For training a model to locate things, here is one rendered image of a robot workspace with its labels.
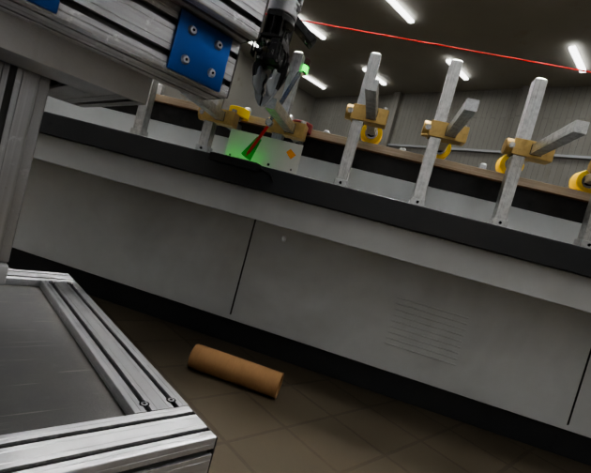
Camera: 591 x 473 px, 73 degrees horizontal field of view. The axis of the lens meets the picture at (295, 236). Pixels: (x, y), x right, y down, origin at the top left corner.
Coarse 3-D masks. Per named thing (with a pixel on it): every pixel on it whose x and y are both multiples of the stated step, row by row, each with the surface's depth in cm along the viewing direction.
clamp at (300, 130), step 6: (276, 126) 134; (300, 126) 133; (306, 126) 134; (270, 132) 138; (276, 132) 135; (282, 132) 134; (288, 132) 134; (294, 132) 133; (300, 132) 133; (306, 132) 136; (294, 138) 136; (300, 138) 133
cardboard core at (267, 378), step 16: (192, 352) 129; (208, 352) 129; (192, 368) 130; (208, 368) 127; (224, 368) 126; (240, 368) 126; (256, 368) 127; (240, 384) 126; (256, 384) 124; (272, 384) 124
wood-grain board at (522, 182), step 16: (160, 96) 164; (336, 144) 153; (368, 144) 148; (416, 160) 145; (448, 160) 143; (480, 176) 142; (496, 176) 140; (544, 192) 140; (560, 192) 136; (576, 192) 135
